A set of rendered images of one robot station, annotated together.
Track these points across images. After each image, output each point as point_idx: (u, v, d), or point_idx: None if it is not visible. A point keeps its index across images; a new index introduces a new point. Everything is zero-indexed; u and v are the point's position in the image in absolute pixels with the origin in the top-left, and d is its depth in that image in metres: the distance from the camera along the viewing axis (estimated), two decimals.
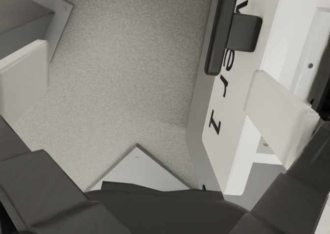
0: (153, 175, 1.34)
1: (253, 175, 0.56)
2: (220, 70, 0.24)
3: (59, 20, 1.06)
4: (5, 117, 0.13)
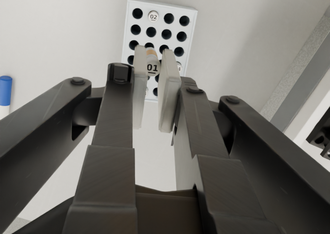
0: None
1: None
2: None
3: None
4: (142, 111, 0.16)
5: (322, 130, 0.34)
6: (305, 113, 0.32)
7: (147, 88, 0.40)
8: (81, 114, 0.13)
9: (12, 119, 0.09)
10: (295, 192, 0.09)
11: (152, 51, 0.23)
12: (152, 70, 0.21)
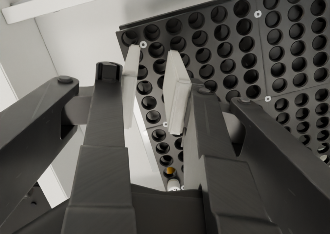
0: None
1: None
2: (27, 194, 0.28)
3: None
4: (133, 110, 0.16)
5: (142, 24, 0.26)
6: None
7: None
8: (68, 113, 0.13)
9: (0, 119, 0.09)
10: (303, 194, 0.09)
11: None
12: None
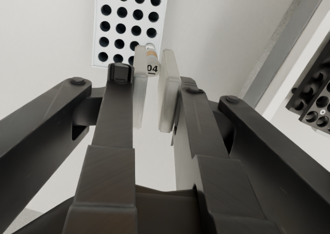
0: None
1: None
2: None
3: None
4: (143, 111, 0.16)
5: (301, 96, 0.33)
6: (282, 75, 0.30)
7: None
8: (81, 114, 0.13)
9: (12, 119, 0.09)
10: (295, 192, 0.09)
11: None
12: None
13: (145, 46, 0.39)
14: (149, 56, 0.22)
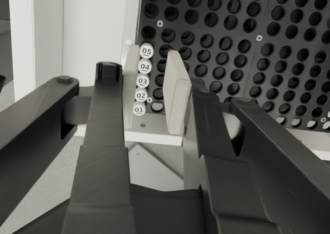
0: (154, 172, 1.37)
1: None
2: None
3: None
4: (133, 110, 0.16)
5: None
6: None
7: (148, 75, 0.29)
8: (68, 113, 0.13)
9: (0, 119, 0.09)
10: (303, 194, 0.09)
11: None
12: (139, 111, 0.28)
13: (140, 45, 0.29)
14: None
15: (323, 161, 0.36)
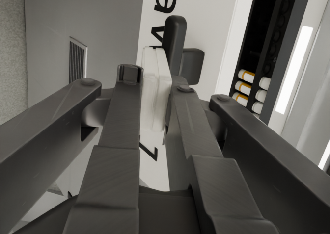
0: None
1: None
2: None
3: None
4: (151, 112, 0.16)
5: None
6: None
7: None
8: (91, 115, 0.13)
9: (21, 119, 0.09)
10: (288, 191, 0.09)
11: None
12: None
13: (245, 78, 0.32)
14: None
15: None
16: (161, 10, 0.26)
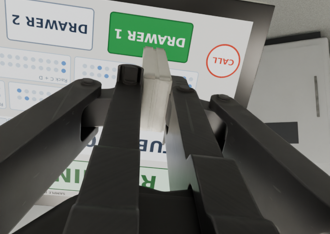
0: None
1: None
2: None
3: None
4: (151, 112, 0.16)
5: None
6: None
7: None
8: (91, 115, 0.13)
9: (21, 119, 0.09)
10: (288, 191, 0.09)
11: None
12: None
13: None
14: None
15: None
16: None
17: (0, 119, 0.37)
